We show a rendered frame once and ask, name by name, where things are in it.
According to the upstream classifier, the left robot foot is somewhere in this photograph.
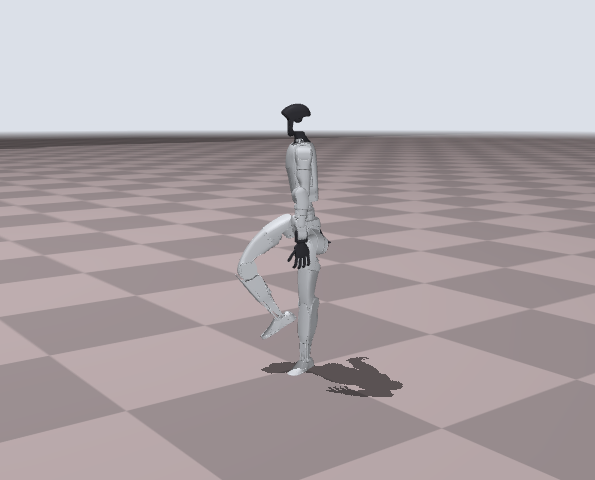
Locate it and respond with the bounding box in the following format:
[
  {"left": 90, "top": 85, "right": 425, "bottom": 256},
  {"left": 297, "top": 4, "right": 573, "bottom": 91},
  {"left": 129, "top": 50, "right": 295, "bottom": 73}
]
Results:
[{"left": 288, "top": 357, "right": 314, "bottom": 376}]

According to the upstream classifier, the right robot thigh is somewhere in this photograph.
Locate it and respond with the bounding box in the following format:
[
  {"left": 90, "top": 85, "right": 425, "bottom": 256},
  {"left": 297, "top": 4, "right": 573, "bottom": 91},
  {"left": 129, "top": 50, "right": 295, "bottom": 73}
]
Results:
[{"left": 237, "top": 214, "right": 295, "bottom": 280}]

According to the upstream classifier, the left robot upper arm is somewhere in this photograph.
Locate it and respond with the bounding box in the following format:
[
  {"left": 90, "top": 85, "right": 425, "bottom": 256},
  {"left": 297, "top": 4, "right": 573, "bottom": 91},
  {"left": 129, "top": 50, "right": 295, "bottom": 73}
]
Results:
[{"left": 292, "top": 146, "right": 312, "bottom": 201}]

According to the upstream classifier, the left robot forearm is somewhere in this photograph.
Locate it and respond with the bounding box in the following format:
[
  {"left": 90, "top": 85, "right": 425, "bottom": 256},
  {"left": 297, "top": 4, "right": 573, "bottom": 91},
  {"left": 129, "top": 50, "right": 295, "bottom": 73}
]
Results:
[{"left": 293, "top": 188, "right": 309, "bottom": 240}]

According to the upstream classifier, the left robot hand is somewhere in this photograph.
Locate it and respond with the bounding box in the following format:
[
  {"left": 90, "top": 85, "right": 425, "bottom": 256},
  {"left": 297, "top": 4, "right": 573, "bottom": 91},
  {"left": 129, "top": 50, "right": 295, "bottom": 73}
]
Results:
[{"left": 288, "top": 230, "right": 310, "bottom": 269}]

